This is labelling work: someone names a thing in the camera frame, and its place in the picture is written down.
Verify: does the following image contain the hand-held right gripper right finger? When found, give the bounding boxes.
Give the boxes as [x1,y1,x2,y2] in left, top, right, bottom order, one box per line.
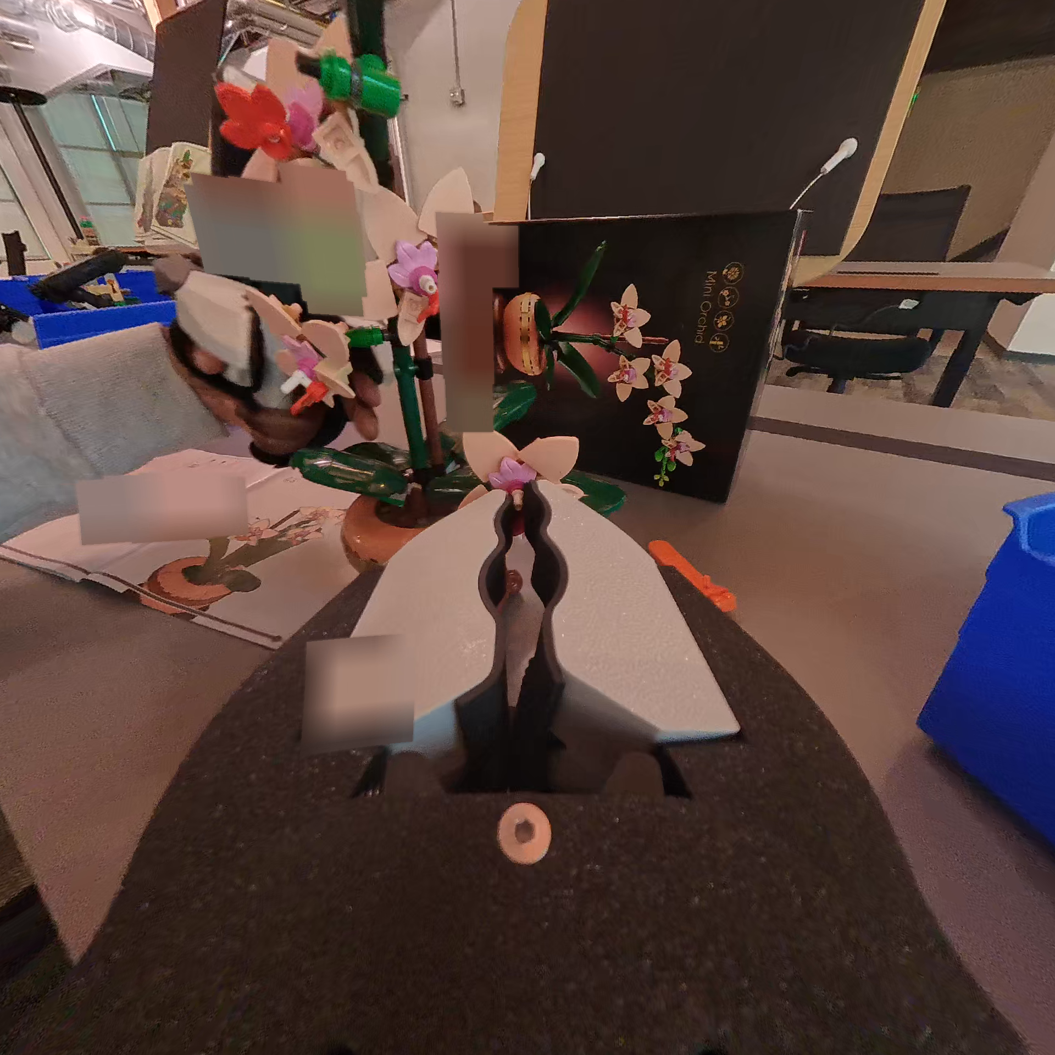
[515,485,743,791]

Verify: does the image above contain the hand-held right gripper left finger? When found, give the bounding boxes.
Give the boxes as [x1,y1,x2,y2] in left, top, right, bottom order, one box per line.
[350,490,514,791]

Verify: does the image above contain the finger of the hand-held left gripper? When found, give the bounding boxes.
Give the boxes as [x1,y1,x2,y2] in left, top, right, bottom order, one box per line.
[175,270,269,388]

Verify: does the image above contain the cream toy brick orchid flower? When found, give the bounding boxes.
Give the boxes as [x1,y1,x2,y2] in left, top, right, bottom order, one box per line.
[457,431,582,514]

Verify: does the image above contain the toy brick orchid plant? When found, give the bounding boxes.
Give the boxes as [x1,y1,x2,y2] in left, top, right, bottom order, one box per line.
[210,16,628,575]

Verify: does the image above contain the person's left forearm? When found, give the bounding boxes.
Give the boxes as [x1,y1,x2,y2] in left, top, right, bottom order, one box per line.
[0,321,234,547]

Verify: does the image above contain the grey desk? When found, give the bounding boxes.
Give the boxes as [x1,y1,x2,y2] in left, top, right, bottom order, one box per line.
[0,386,1055,1055]

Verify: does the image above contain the person's left hand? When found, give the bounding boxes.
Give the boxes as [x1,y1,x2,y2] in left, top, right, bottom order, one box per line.
[160,325,384,467]

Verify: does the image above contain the orange brick separator tool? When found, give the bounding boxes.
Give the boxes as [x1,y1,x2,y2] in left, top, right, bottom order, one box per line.
[647,539,740,613]

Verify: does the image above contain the printed cardboard box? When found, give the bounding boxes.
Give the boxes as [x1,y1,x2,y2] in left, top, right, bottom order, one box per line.
[132,142,212,248]

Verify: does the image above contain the black tool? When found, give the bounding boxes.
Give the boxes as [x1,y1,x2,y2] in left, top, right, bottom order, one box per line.
[33,247,135,308]

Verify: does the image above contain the orchid instruction booklet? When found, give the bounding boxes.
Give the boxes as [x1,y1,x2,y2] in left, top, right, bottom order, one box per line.
[0,449,365,649]

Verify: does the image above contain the black orchid print box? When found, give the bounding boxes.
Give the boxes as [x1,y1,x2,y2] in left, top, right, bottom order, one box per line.
[486,210,814,506]

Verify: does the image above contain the large blue plastic bin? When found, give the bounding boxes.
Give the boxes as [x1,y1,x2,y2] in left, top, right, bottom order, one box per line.
[917,492,1055,852]

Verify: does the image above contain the black office chair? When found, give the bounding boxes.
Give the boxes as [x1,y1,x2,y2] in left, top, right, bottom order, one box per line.
[779,185,1017,394]

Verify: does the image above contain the wooden background table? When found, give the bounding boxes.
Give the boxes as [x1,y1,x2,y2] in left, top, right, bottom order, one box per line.
[787,259,1055,410]

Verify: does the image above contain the dark wood-edged partition panel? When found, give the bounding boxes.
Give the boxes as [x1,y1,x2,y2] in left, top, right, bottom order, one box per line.
[493,0,949,225]

